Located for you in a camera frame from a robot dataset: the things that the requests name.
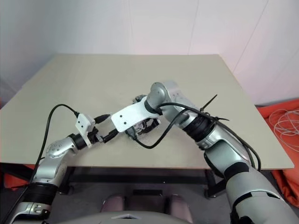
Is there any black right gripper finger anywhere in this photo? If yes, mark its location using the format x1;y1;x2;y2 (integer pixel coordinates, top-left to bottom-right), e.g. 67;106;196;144
125;129;139;141

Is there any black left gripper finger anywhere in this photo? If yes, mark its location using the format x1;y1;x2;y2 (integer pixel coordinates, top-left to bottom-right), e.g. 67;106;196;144
102;129;119;143
94;113;111;124

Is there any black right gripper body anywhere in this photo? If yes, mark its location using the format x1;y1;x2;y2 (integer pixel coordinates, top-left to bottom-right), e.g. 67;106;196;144
143;117;162;134

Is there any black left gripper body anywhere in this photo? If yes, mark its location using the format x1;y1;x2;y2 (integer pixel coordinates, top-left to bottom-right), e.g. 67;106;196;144
88;127;105;144

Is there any black zip tie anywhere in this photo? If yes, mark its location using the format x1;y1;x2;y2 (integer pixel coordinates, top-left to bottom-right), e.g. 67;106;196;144
199;94;230;122

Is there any dark maroon rounded shape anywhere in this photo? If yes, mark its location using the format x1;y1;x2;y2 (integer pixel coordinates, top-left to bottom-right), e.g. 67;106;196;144
168;194;194;224
100;194;125;213

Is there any grey rounded robot body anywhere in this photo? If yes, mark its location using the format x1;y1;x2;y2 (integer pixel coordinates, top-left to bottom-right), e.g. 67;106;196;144
97;210;189;224

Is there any orange bean bag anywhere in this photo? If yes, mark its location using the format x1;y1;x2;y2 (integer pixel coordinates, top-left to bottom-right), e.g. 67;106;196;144
0;163;35;190
256;98;299;210

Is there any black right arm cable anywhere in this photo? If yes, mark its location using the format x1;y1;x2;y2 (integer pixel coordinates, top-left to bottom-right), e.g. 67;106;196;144
133;104;262;172

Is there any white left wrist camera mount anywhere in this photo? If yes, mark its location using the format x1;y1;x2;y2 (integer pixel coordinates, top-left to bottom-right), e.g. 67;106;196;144
75;113;96;148

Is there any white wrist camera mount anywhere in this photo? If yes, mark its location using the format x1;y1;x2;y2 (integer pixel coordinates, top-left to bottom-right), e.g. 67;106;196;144
75;113;96;148
110;101;162;134

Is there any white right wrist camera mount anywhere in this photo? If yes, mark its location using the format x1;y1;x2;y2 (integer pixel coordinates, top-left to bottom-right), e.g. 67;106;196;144
110;101;162;134

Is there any black metal table frame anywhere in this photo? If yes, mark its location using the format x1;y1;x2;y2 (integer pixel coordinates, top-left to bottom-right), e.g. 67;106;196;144
0;162;232;199

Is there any bundle of white cables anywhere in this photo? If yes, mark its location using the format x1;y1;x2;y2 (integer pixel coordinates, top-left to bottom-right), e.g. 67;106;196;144
268;107;299;141

